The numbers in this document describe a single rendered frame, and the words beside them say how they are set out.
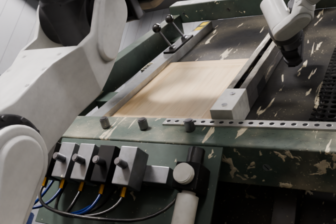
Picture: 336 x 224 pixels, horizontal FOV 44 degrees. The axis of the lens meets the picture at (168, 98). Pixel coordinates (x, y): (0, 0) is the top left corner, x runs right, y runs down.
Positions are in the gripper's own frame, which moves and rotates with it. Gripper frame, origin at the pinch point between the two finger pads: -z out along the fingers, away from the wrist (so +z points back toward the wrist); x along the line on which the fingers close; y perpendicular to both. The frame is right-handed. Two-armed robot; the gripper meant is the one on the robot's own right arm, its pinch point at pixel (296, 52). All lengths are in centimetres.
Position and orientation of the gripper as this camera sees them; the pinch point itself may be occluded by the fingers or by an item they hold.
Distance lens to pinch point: 141.4
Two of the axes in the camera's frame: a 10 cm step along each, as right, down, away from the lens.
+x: 1.6, -9.5, 2.8
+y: -8.7, 0.0, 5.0
